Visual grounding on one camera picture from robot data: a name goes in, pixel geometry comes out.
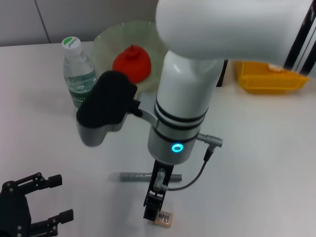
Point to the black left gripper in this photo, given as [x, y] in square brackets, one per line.
[13, 209]

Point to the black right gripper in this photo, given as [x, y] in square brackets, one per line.
[160, 177]

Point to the beige eraser with barcode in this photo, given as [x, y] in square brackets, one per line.
[166, 218]

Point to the silver glitter marker pen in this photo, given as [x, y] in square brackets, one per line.
[133, 176]

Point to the clear water bottle green label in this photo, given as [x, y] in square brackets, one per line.
[76, 71]

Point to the green glass fruit bowl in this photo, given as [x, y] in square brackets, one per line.
[150, 79]

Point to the black mesh pen holder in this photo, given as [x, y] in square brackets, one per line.
[222, 74]

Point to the yellow plastic bin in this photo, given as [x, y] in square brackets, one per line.
[269, 79]

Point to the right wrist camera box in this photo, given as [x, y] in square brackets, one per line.
[108, 103]

